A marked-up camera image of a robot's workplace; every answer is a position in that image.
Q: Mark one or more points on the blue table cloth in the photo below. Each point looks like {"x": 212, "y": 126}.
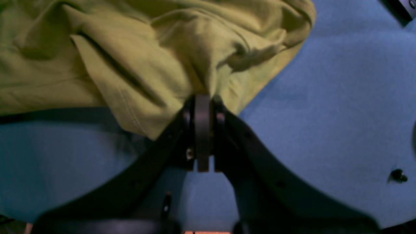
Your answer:
{"x": 341, "y": 116}

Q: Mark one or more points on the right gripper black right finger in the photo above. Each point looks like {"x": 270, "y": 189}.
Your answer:
{"x": 270, "y": 198}

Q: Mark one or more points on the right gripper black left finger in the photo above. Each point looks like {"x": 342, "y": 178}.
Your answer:
{"x": 113, "y": 208}

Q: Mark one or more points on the grey remote control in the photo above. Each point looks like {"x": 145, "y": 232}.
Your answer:
{"x": 403, "y": 10}

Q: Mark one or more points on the olive green t-shirt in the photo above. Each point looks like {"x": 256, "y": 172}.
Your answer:
{"x": 144, "y": 58}

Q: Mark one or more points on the black screw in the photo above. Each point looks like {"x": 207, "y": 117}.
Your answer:
{"x": 398, "y": 175}

